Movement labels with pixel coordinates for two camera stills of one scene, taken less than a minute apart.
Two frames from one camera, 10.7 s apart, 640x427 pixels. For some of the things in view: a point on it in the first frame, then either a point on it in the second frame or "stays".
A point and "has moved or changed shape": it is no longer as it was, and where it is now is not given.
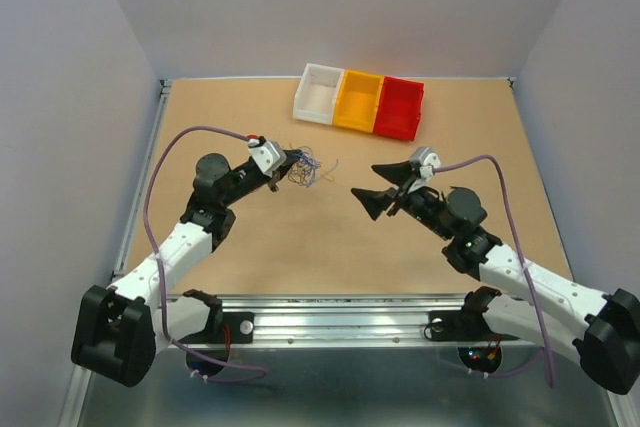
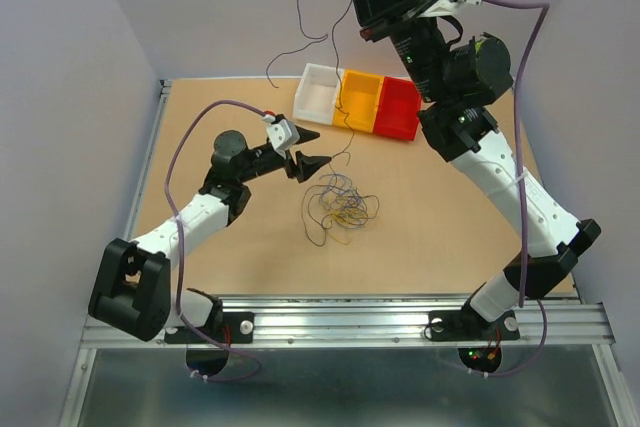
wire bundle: [307, 169] has moved or changed shape
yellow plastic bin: [358, 100] stays
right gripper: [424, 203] -> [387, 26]
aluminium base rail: [340, 319] stays
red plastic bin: [400, 108] stays
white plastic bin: [318, 94] stays
